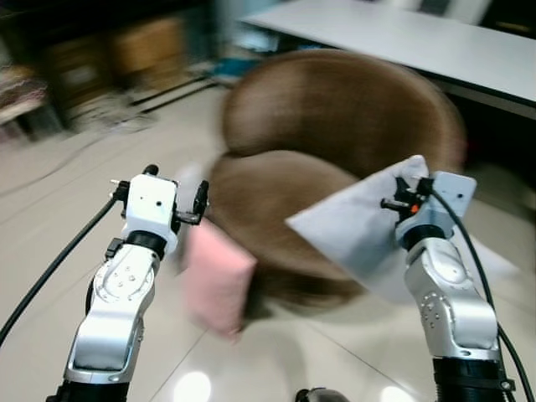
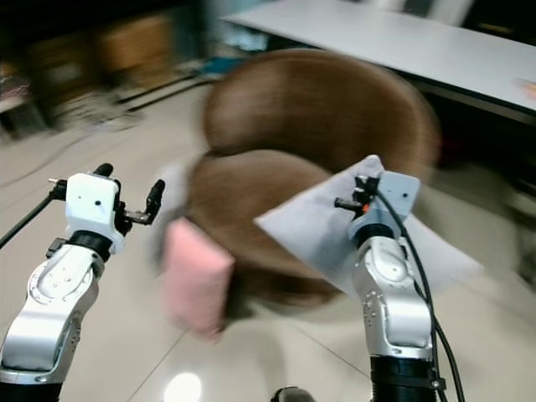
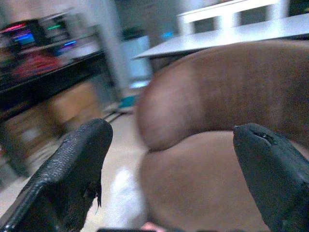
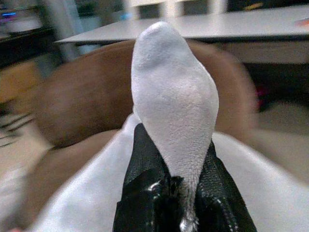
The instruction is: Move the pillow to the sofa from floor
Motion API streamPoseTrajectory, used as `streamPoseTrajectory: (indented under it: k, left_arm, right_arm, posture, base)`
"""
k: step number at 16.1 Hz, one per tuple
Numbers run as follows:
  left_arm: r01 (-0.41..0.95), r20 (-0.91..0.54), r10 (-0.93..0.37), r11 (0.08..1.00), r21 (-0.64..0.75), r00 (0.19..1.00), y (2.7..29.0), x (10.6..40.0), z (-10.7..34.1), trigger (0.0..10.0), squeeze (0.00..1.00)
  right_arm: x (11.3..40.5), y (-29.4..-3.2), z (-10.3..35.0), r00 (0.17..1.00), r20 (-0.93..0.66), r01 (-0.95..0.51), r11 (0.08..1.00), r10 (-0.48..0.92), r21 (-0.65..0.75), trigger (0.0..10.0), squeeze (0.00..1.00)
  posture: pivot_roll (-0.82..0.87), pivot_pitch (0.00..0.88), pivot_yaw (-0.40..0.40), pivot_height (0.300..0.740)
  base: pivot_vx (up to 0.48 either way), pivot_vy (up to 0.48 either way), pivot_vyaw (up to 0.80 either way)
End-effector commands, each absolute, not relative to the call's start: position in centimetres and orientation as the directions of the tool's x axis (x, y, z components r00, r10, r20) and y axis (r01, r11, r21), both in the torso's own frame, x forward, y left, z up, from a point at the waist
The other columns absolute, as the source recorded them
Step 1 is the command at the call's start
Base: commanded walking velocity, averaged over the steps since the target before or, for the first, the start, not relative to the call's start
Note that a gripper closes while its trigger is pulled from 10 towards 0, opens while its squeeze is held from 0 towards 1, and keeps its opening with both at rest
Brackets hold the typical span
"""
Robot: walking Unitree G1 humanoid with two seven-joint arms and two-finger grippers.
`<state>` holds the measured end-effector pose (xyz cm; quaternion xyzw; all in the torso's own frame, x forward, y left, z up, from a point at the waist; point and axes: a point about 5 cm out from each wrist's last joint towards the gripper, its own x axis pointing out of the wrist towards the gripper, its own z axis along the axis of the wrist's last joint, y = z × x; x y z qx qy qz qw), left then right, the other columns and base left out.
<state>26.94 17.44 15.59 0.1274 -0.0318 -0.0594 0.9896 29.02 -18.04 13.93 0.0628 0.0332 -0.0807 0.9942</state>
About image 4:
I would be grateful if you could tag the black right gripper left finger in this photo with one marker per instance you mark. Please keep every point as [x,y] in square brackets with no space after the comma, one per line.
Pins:
[147,178]

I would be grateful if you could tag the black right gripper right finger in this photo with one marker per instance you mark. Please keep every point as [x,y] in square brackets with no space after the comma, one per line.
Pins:
[222,193]

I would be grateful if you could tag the white pillow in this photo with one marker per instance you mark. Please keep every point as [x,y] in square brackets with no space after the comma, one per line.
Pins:
[171,91]

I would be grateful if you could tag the brown sofa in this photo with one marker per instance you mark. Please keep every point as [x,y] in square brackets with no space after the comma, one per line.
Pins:
[91,91]

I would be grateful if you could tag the white rectangular table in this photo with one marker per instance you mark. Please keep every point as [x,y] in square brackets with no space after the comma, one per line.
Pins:
[229,26]

